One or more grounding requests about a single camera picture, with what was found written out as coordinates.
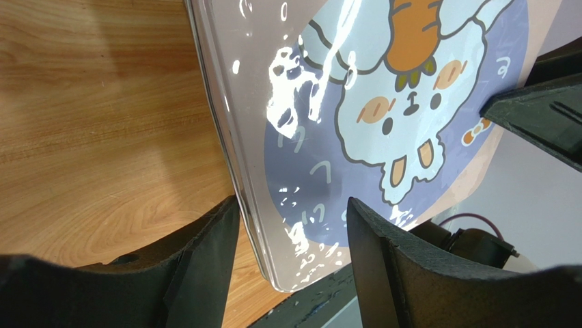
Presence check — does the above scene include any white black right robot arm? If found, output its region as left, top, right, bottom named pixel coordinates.
left=414, top=39, right=581, bottom=273

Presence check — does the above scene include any silver square tin lid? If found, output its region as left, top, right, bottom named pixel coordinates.
left=186, top=1, right=561, bottom=292

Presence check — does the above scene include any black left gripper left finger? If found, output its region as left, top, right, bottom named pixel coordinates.
left=1, top=196, right=240, bottom=327

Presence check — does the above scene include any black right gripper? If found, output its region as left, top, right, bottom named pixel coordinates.
left=480, top=38, right=581, bottom=172

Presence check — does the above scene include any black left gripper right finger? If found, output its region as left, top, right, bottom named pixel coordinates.
left=346, top=197, right=581, bottom=327

